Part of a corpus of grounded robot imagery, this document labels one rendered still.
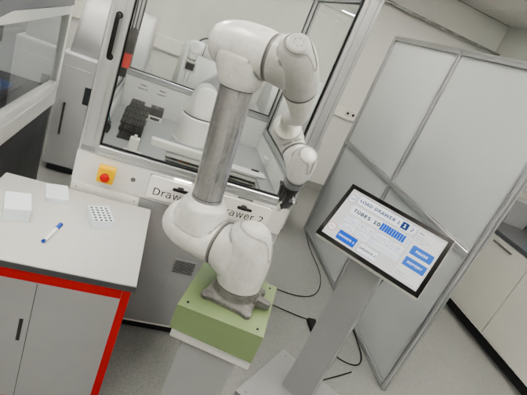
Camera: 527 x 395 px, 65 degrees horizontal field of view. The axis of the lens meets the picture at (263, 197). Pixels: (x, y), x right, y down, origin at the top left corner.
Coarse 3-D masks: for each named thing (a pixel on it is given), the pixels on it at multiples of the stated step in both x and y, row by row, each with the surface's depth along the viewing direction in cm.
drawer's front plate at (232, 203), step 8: (224, 200) 199; (232, 200) 200; (240, 200) 201; (232, 208) 202; (256, 208) 204; (264, 208) 204; (232, 216) 204; (256, 216) 206; (264, 216) 206; (264, 224) 208
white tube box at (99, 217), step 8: (88, 208) 170; (96, 208) 171; (104, 208) 174; (88, 216) 169; (96, 216) 166; (104, 216) 168; (112, 216) 170; (96, 224) 164; (104, 224) 165; (112, 224) 167
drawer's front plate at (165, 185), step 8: (152, 176) 188; (160, 176) 190; (152, 184) 190; (160, 184) 190; (168, 184) 191; (176, 184) 192; (184, 184) 193; (152, 192) 192; (160, 192) 192; (168, 192) 193; (176, 192) 193; (160, 200) 194; (168, 200) 194
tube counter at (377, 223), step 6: (378, 222) 189; (378, 228) 188; (384, 228) 187; (390, 228) 187; (390, 234) 185; (396, 234) 185; (402, 234) 184; (396, 240) 184; (402, 240) 183; (408, 240) 183
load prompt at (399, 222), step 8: (360, 200) 196; (368, 200) 195; (368, 208) 193; (376, 208) 192; (384, 208) 191; (384, 216) 190; (392, 216) 189; (392, 224) 187; (400, 224) 187; (408, 224) 186; (408, 232) 184; (416, 232) 184
